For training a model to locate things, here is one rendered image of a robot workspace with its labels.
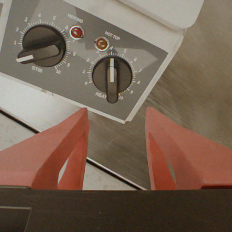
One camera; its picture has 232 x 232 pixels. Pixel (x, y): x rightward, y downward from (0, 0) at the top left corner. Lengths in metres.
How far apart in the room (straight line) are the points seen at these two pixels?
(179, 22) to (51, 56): 0.09
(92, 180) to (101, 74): 0.12
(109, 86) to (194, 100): 0.13
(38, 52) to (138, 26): 0.07
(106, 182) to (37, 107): 0.11
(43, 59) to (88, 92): 0.04
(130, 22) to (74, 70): 0.06
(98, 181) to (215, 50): 0.19
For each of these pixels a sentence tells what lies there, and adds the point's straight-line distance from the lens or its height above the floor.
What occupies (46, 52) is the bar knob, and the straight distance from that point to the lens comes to 0.17.
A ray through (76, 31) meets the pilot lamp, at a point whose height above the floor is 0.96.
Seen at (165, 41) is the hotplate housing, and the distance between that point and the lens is 0.18.
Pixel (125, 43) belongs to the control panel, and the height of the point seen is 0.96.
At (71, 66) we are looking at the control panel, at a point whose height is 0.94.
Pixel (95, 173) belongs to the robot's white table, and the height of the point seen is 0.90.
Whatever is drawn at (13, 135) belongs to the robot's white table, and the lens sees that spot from 0.24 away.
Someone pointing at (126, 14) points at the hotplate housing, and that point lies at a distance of 0.18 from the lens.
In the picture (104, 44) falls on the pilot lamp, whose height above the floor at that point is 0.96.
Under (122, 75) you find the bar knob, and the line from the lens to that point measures 0.18.
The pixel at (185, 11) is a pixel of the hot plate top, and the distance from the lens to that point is 0.17.
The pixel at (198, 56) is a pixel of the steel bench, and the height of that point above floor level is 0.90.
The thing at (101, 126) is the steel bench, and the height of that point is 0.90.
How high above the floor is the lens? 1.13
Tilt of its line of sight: 74 degrees down
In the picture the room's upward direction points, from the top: 123 degrees clockwise
